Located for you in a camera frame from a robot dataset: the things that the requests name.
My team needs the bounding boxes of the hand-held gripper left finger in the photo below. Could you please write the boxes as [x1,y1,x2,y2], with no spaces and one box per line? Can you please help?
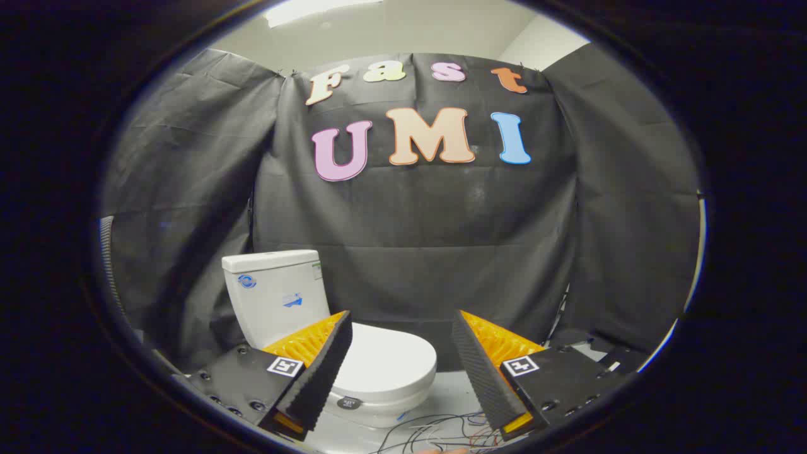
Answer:
[188,310,354,442]

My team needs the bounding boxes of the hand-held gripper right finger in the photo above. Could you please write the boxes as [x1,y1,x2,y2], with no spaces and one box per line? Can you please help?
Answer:
[451,310,637,442]

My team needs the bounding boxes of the white toilet lid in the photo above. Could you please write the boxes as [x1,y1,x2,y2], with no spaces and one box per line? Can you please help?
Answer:
[328,323,438,409]

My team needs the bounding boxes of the white ceramic toilet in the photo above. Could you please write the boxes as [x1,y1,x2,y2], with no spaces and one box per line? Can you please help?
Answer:
[222,250,438,429]

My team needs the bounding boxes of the black backdrop cloth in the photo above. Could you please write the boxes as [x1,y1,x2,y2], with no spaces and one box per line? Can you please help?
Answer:
[101,47,702,373]

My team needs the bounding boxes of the tangle of thin cables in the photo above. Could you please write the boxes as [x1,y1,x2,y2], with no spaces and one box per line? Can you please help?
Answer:
[372,411,505,454]

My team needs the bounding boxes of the grey ribbed hose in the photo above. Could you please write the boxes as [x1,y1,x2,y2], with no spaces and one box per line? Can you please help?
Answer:
[99,216,127,316]

